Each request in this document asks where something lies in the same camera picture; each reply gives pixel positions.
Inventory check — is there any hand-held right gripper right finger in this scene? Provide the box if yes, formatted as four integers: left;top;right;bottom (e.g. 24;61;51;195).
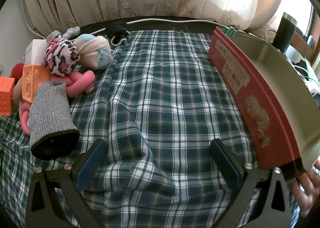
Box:
210;138;293;228

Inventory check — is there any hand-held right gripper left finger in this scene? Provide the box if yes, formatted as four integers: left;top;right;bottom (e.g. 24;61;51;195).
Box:
25;138;108;228

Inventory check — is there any grey knit sock black cuff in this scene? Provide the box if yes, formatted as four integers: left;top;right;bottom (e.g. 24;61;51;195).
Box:
28;81;80;161

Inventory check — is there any pink knot toy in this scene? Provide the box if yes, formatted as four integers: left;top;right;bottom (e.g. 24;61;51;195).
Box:
50;70;95;98
19;101;34;134

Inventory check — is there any red cardboard container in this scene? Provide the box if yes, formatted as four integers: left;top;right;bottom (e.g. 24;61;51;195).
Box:
207;26;320;181

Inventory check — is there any red felt ball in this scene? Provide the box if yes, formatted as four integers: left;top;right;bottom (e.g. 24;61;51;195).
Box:
10;63;24;84

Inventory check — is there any light grey sock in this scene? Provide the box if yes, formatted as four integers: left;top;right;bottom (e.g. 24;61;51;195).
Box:
46;26;81;43

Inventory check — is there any person's left hand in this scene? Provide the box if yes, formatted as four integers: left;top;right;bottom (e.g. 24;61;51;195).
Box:
291;160;320;218

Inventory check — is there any green plaid cloth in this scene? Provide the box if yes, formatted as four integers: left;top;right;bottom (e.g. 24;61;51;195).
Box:
0;29;300;228

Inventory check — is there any orange embossed block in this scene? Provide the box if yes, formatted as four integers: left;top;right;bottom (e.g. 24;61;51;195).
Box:
22;64;52;104
0;76;15;117

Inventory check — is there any beige cloth ball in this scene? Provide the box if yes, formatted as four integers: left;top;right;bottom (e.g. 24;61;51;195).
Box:
12;80;25;106

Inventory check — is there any leopard print sock ball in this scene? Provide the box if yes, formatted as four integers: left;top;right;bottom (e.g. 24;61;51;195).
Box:
42;38;80;77

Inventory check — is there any pastel sock ball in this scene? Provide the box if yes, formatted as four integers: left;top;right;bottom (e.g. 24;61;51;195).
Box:
75;35;112;69

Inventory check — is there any white power strip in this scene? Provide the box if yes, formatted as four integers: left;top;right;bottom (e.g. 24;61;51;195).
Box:
309;78;320;97

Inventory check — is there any white and blue box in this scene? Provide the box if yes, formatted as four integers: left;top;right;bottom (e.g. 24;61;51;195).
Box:
25;39;48;64

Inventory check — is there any black charger adapter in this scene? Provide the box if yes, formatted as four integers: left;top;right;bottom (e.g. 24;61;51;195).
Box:
272;12;298;53

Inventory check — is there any wooden window frame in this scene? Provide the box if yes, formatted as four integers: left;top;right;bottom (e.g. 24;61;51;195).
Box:
287;3;320;61

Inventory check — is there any white power cable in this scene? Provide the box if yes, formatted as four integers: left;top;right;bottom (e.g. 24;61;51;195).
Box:
19;0;218;40

